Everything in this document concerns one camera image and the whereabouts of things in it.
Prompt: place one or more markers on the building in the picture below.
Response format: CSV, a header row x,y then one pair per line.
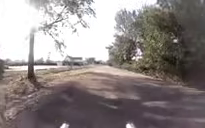
x,y
72,60

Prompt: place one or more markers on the brown dirt path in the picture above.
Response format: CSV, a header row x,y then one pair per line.
x,y
116,96

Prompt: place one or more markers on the row of trees and bushes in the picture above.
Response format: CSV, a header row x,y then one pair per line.
x,y
163,40

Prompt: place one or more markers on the robot's own part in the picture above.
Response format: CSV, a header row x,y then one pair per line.
x,y
130,125
64,125

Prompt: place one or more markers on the thin-trunked tree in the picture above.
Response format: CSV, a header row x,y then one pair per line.
x,y
31,56

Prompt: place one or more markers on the distant tree line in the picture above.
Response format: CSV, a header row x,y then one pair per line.
x,y
30,62

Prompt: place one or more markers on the pale water surface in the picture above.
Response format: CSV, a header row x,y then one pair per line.
x,y
30,67

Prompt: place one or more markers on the dry leaf-strewn verge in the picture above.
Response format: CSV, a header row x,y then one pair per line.
x,y
23,86

